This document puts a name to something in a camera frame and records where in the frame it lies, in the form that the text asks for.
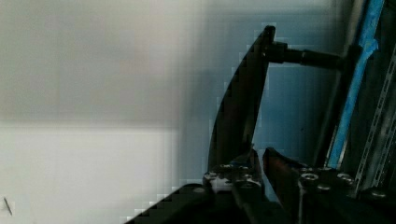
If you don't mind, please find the black toaster oven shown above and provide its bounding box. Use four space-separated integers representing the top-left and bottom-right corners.
255 0 396 200

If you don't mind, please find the black oven door handle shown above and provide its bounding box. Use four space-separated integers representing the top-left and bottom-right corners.
207 25 343 170

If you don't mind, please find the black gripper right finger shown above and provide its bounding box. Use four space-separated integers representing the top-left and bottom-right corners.
262 147 395 224

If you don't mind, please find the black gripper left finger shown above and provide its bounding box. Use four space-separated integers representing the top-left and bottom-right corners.
125 150 280 224

